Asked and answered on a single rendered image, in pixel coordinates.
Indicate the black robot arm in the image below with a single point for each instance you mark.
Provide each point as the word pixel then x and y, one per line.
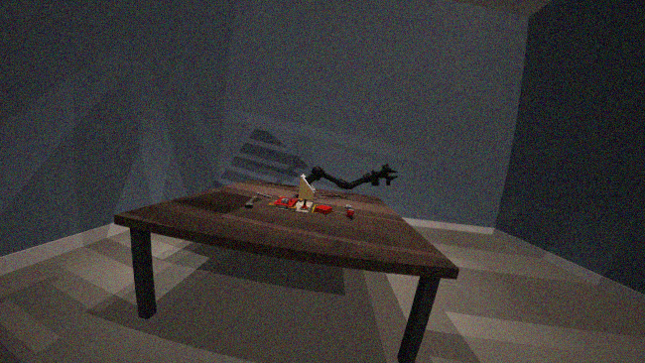
pixel 318 173

